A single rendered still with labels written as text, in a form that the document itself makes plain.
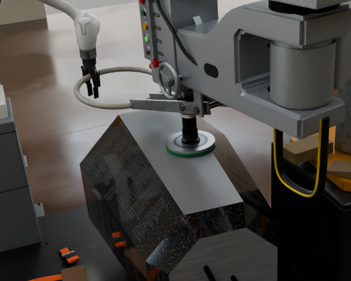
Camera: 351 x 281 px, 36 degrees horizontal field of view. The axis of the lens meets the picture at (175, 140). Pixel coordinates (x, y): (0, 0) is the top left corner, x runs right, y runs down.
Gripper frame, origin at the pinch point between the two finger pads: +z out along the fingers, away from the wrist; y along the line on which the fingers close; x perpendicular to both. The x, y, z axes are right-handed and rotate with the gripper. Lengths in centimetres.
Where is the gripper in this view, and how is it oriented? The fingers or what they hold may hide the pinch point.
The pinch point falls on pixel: (92, 91)
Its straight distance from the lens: 305.8
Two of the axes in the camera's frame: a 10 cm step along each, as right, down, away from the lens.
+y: 7.4, 3.2, -5.9
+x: 6.7, -4.0, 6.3
